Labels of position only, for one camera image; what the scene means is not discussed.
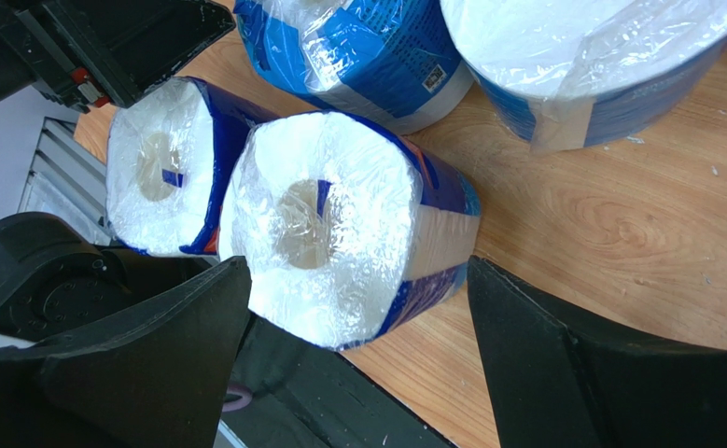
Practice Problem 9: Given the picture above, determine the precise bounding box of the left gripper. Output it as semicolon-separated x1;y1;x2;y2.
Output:
0;0;236;113

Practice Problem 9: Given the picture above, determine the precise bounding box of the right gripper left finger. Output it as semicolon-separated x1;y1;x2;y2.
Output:
0;257;251;447

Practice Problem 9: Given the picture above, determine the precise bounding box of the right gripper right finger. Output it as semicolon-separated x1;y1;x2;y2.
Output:
468;257;727;447

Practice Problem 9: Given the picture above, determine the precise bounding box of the Tempo paper roll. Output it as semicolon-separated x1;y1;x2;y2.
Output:
217;111;482;351
105;77;278;257

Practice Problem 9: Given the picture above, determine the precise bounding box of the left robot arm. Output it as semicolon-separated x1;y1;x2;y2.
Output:
0;1;235;348

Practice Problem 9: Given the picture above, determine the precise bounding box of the blue wrapped paper roll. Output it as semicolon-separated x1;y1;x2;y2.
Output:
233;0;474;134

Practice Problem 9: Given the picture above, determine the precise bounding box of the white roll with blue band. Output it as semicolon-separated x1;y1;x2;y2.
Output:
440;1;727;152

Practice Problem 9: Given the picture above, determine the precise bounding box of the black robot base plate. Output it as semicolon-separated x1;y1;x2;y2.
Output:
221;316;451;448

